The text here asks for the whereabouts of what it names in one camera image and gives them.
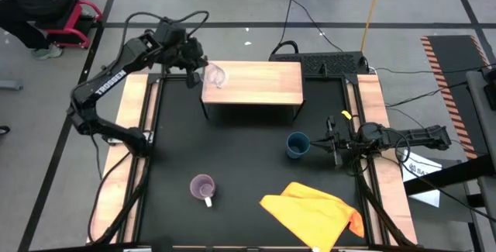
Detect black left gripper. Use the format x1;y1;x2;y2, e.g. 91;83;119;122
164;36;211;89

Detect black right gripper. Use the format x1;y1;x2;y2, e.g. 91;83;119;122
308;115;363;169

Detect clear glass mug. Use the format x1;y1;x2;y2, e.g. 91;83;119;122
201;61;229;89

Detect dark blue plastic cup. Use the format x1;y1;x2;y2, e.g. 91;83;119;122
285;131;312;161

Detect purple mug with white handle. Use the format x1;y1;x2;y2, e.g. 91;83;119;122
189;173;217;209

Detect wooden shelf with black legs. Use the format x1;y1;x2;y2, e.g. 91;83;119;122
199;54;307;123

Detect wooden table side board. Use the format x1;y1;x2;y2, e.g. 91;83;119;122
85;74;160;244
346;74;419;245

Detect yellow-orange cloth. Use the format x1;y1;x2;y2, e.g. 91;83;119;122
259;181;366;252

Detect black perforated control box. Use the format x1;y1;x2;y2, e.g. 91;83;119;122
269;51;369;77

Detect white paper sheet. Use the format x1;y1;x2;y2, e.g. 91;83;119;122
401;149;443;209

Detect black metal beam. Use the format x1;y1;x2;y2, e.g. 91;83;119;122
402;154;496;198

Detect red framed stool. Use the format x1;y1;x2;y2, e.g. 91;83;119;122
42;0;105;50

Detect black hazard-striped floor mat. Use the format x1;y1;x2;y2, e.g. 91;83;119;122
421;34;491;160

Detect black aluminium table frame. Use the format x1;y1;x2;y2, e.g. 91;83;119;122
115;60;412;252

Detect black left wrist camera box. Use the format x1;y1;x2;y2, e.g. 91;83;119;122
154;21;187;46

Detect black arm hose bundle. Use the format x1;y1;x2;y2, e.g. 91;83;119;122
87;150;152;245
348;158;415;247

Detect black arm signal cable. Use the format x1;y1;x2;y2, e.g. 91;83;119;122
122;10;211;71

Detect black looped cable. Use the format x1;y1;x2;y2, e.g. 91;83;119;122
270;40;300;61

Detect black floor cable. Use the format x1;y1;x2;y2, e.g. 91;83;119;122
381;157;496;224
278;0;298;47
371;62;496;75
282;0;346;54
385;82;470;109

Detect yellow cable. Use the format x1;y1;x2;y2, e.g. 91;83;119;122
360;0;385;54

